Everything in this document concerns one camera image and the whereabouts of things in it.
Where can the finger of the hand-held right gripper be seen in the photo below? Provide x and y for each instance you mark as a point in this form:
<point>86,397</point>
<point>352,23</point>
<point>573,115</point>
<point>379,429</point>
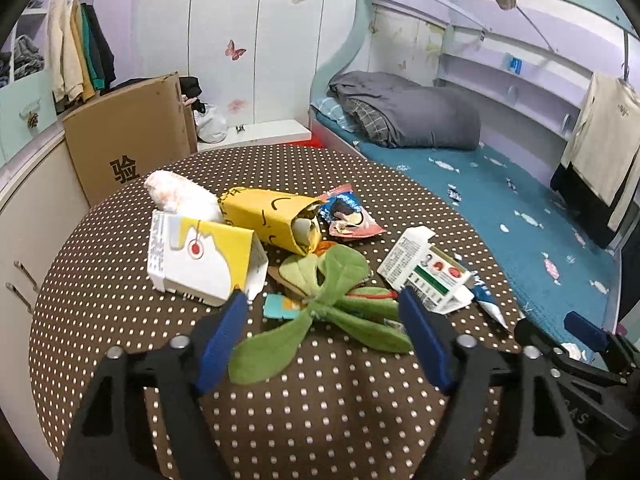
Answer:
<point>582,327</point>
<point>537,337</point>

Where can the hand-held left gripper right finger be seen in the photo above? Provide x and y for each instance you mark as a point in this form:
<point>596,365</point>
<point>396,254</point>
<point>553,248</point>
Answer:
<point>425,340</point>

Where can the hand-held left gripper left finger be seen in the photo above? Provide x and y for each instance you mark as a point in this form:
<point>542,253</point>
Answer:
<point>222,340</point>

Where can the blue and white tube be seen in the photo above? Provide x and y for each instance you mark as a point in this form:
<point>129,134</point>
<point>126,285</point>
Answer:
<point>487,300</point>

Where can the white medicine box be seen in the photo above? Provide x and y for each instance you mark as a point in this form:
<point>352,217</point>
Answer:
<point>420,265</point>

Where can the white and yellow carton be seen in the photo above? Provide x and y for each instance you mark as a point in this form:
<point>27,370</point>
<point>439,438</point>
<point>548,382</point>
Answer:
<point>210,255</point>

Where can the green plush vegetable toy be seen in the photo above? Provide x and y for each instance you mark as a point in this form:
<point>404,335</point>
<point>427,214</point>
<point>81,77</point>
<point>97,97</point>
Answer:
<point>340,265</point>

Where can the yellow paper carton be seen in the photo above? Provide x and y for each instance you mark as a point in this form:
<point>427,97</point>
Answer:
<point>270,215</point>

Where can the small teal card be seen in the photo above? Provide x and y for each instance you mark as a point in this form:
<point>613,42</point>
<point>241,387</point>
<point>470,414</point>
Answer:
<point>279,306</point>

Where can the black hanging garment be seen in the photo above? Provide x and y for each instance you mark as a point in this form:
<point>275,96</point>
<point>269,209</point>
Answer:
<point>580,190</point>

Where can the cartoon snack packet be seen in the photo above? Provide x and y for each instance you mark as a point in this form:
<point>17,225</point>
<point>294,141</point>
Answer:
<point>350,215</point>

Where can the blue candy print bedsheet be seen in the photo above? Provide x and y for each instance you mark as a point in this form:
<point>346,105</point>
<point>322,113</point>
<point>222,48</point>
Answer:
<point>500,195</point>

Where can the white and orange plastic bag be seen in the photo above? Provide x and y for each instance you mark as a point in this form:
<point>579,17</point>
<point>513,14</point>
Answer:
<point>180,192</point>

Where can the cream hanging shirt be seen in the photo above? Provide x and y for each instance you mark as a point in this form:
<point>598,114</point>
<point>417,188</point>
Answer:
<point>607,135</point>

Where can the white step platform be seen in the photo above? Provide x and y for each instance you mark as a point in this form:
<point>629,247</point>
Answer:
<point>270,132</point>

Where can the white low cabinet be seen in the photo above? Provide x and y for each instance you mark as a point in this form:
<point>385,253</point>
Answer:
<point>35,220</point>

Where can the plaid blanket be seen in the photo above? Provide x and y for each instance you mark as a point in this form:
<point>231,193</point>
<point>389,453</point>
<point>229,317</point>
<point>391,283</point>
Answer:
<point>372,122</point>

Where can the brown cardboard box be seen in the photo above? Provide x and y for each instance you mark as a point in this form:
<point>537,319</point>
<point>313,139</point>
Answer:
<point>130,130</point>

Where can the grey duvet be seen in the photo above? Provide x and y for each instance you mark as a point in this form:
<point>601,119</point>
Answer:
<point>425,110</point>

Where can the blue striped pillow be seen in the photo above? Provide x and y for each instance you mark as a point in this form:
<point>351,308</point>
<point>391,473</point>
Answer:
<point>330,110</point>

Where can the black bag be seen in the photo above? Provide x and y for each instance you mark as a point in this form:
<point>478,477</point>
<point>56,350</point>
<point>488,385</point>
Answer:
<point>190,87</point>

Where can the small blue box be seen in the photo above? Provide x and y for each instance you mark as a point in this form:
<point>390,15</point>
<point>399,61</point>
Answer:
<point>514,63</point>

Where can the pink butterfly sticker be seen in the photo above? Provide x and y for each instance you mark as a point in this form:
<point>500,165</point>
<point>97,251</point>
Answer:
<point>234,51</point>

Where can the teal drawer cabinet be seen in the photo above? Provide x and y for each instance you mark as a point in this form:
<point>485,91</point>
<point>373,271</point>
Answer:
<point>25,105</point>

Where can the green hanging garment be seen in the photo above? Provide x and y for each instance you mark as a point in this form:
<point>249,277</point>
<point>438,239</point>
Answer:
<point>94,60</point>

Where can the yellow hanging garment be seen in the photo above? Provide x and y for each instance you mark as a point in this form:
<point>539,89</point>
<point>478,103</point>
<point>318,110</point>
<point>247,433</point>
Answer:
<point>82,60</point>

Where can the white wardrobe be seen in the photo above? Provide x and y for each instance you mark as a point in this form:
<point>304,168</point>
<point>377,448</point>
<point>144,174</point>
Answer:
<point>225,10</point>

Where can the cream hanging jacket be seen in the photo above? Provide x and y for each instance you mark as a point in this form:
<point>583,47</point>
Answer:
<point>62,50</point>

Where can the folded grey clothes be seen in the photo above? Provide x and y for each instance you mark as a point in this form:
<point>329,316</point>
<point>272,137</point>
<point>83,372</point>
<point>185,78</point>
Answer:
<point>25,57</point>

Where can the white wall shelf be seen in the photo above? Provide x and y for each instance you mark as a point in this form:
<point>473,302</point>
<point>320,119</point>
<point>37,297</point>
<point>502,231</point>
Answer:
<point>500,85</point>

